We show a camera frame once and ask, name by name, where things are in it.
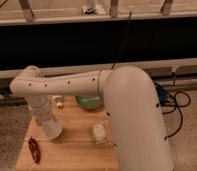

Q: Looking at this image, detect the white toothpaste tube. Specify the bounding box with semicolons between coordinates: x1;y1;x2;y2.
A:
53;95;63;108

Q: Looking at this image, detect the wooden cutting board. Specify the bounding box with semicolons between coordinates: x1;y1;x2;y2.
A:
15;96;119;171

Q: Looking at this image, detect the white wrapped packet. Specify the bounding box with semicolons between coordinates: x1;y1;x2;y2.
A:
92;123;107;144

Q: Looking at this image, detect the green bowl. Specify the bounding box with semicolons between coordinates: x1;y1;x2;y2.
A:
75;96;103;110

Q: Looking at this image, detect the dark red chili pepper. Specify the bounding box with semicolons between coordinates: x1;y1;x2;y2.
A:
28;138;41;164

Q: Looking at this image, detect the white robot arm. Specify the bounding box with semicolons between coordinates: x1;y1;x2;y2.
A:
10;66;175;171

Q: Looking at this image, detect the black floor cable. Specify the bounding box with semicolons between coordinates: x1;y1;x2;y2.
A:
153;71;192;139

